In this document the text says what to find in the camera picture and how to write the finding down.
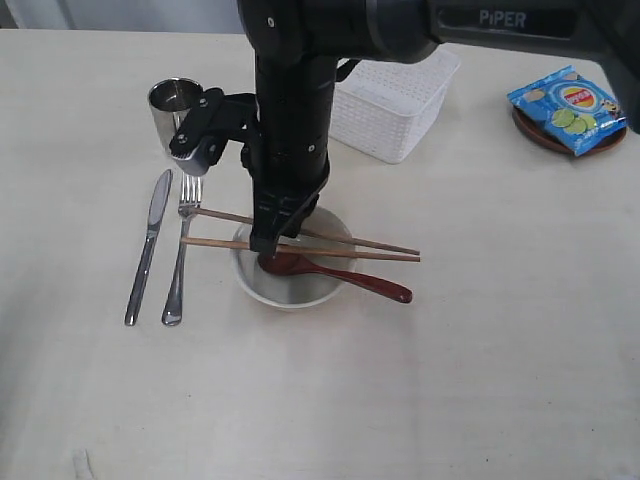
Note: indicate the dark red wooden spoon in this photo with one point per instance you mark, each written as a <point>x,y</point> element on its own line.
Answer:
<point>290,264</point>

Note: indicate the pale green ceramic bowl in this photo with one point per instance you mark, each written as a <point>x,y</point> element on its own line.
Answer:
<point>295,292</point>

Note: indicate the silver metal fork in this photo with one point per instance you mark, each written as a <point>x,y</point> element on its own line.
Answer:
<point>190,198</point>

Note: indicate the blue chips bag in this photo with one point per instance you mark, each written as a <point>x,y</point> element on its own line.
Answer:
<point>570,109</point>

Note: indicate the brown round wooden plate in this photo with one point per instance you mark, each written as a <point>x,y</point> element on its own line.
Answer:
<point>538,136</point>

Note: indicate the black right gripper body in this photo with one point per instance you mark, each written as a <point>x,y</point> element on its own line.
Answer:
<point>294,104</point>

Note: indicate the white curtain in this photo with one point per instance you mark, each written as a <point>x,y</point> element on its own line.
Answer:
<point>179,16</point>

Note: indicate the white plastic perforated basket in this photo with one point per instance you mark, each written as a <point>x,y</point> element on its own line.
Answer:
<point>384,109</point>

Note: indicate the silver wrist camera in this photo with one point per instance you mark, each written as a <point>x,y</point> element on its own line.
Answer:
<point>212,122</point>

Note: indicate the silver metal knife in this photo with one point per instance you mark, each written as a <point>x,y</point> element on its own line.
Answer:
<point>154,221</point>

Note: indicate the wooden chopstick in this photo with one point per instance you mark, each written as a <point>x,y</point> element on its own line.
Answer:
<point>281,248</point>
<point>338,238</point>

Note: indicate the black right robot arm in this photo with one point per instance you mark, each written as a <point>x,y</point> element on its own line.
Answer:
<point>298,45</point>

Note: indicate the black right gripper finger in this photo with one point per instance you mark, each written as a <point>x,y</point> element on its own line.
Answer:
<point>273,218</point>
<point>305,220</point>

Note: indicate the stainless steel cup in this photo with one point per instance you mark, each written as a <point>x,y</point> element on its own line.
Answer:
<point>170,101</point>

